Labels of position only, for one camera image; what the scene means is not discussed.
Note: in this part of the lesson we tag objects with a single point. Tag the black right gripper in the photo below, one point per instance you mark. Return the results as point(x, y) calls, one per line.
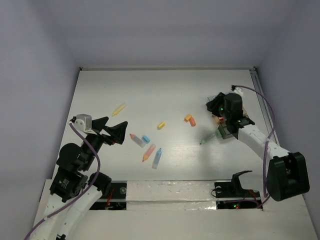
point(211, 106)

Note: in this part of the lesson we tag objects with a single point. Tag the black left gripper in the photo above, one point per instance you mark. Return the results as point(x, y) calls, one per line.
point(117, 133)

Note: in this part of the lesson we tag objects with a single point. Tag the clear orange-tipped highlighter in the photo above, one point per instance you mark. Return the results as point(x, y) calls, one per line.
point(137, 140)

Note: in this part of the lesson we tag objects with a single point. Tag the blue highlighter cap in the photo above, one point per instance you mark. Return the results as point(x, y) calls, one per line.
point(145, 139)

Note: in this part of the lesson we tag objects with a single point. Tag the blue highlighter pen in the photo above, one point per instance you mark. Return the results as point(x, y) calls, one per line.
point(157, 159)

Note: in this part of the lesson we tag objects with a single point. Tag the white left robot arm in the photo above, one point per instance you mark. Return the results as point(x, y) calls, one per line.
point(78, 182)

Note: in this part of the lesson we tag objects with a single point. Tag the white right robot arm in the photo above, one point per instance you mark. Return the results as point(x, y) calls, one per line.
point(287, 174)

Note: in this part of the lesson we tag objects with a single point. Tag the yellow highlighter pen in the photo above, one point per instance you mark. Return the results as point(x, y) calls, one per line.
point(119, 109)

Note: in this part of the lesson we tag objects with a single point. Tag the compartmented organizer tray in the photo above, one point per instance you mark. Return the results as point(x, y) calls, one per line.
point(222, 125)

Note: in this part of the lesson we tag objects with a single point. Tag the green highlighter pen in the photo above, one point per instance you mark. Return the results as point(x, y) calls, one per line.
point(209, 137)

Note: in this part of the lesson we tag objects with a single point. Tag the pink orange highlighter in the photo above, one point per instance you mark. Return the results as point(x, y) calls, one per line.
point(148, 152)

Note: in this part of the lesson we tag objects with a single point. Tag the yellow highlighter cap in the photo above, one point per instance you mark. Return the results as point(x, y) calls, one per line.
point(161, 125)

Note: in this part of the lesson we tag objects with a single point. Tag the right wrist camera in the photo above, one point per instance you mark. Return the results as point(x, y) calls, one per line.
point(237, 90)

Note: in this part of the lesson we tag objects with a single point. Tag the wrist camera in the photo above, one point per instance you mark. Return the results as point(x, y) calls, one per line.
point(82, 122)
point(237, 90)

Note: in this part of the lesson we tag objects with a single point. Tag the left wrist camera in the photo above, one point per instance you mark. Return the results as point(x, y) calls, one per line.
point(82, 122)

